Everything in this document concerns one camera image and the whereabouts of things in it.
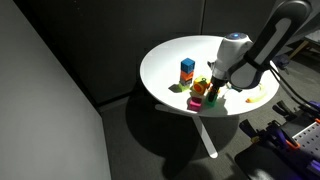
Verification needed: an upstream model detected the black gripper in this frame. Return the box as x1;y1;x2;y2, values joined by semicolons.
206;75;228;101

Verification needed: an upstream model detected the yellow orange number cube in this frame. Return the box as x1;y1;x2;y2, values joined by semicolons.
191;75;212;96

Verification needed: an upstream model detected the pink block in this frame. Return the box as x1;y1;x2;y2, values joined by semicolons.
186;96;203;113

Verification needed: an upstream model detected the small grey block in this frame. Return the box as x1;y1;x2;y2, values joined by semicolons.
179;78;194;86

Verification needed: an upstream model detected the small light green block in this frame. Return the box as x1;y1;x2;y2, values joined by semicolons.
177;81;191;93

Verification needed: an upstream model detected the small orange block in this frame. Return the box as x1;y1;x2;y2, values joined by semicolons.
179;69;195;82

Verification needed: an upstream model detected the small blue block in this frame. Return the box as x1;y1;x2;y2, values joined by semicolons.
180;57;196;74

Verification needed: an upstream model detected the white table base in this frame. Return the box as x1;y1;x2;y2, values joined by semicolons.
154;103;219;160

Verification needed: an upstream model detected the yellow banana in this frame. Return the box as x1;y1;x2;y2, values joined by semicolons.
245;83;269;105

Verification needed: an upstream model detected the black spring clamp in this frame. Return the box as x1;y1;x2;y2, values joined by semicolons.
271;99;298;118
238;118;265;142

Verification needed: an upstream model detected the purple clamp with orange tip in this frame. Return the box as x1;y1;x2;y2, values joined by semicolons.
265;121;301;151

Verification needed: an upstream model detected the black platform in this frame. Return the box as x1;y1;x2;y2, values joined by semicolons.
234;136;303;180

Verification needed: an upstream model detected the wooden leg table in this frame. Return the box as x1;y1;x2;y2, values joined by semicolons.
288;29;320;62

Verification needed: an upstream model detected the perforated metal board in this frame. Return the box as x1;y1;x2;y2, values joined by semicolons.
279;121;320;180

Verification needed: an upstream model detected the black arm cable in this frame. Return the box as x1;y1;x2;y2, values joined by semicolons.
269;63;313;109

